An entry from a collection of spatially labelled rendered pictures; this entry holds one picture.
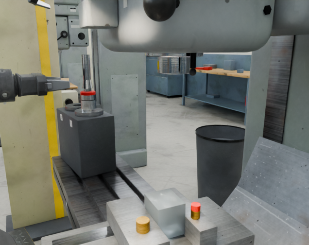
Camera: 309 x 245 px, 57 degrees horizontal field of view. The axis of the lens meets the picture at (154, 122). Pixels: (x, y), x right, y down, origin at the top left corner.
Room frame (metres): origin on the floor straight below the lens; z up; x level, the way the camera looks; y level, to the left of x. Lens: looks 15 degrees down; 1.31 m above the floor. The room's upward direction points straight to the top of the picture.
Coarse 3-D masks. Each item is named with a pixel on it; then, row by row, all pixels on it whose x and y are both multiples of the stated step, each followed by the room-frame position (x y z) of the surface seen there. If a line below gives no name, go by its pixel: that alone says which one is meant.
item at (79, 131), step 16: (64, 112) 0.91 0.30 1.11; (80, 112) 0.85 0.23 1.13; (96, 112) 0.85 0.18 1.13; (64, 128) 0.91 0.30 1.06; (80, 128) 0.80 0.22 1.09; (96, 128) 0.83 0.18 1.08; (112, 128) 0.86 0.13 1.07; (64, 144) 0.93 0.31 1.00; (80, 144) 0.80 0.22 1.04; (96, 144) 0.83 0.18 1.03; (112, 144) 0.86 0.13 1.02; (64, 160) 0.94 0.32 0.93; (80, 160) 0.80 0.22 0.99; (96, 160) 0.83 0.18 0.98; (112, 160) 0.86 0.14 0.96; (80, 176) 0.81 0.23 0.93
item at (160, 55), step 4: (144, 52) 0.42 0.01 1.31; (148, 56) 0.40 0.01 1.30; (152, 56) 0.40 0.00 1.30; (156, 56) 0.39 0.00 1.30; (160, 56) 0.39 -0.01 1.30; (164, 56) 0.38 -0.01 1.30; (168, 56) 0.38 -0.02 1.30; (172, 56) 0.38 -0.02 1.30; (176, 56) 0.38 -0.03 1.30; (180, 56) 0.38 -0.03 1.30; (184, 56) 0.38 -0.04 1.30; (188, 56) 0.39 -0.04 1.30; (196, 56) 0.39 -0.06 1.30; (200, 56) 0.40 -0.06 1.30
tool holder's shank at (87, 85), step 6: (84, 54) 0.87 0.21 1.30; (84, 60) 0.87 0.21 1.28; (84, 66) 0.87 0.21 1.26; (84, 72) 0.87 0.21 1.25; (90, 72) 0.88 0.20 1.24; (84, 78) 0.87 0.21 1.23; (90, 78) 0.88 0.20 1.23; (84, 84) 0.87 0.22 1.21; (90, 84) 0.87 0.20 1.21; (84, 90) 0.88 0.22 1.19; (90, 90) 0.88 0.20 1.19
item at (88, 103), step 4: (84, 96) 0.86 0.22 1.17; (88, 96) 0.86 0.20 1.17; (92, 96) 0.87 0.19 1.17; (84, 100) 0.86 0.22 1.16; (88, 100) 0.86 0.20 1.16; (92, 100) 0.87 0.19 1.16; (84, 104) 0.86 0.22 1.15; (88, 104) 0.86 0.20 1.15; (92, 104) 0.87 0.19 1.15; (84, 108) 0.86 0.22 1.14; (88, 108) 0.86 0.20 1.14; (92, 108) 0.86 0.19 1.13
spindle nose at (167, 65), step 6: (162, 60) 0.41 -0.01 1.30; (168, 60) 0.40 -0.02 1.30; (174, 60) 0.40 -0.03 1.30; (180, 60) 0.40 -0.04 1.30; (186, 60) 0.41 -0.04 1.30; (162, 66) 0.41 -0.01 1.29; (168, 66) 0.40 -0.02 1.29; (174, 66) 0.40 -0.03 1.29; (180, 66) 0.40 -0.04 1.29; (186, 66) 0.41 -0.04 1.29; (162, 72) 0.41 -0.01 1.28; (168, 72) 0.40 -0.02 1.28; (174, 72) 0.40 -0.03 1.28; (180, 72) 0.40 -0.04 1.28; (186, 72) 0.41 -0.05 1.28
